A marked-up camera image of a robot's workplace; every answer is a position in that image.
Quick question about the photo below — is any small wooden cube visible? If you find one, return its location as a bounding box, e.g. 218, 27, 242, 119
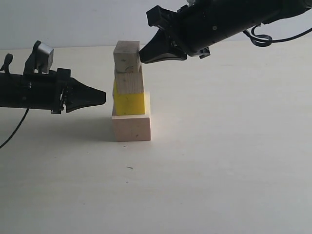
113, 40, 141, 73

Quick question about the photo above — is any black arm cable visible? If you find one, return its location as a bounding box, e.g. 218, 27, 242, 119
0, 108, 30, 149
243, 24, 312, 48

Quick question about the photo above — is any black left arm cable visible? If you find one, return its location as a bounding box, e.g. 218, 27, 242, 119
0, 108, 30, 149

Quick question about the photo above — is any large pale wooden cube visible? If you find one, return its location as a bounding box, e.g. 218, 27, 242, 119
111, 92, 152, 142

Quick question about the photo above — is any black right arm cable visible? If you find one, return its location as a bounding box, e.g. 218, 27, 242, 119
243, 24, 312, 48

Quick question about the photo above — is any yellow cube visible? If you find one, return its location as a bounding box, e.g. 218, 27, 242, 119
113, 81, 150, 116

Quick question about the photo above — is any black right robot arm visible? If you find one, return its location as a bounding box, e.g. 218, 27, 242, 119
139, 0, 312, 64

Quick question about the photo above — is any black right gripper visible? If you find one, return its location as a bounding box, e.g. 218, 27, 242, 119
139, 0, 283, 64

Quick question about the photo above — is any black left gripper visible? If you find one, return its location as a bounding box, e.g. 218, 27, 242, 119
23, 68, 106, 114

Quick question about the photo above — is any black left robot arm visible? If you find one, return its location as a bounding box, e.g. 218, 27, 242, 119
0, 53, 106, 114

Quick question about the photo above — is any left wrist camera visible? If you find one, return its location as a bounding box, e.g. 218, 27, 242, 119
23, 40, 54, 74

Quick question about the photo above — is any medium brown wooden cube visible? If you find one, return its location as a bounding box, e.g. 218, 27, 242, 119
115, 65, 144, 95

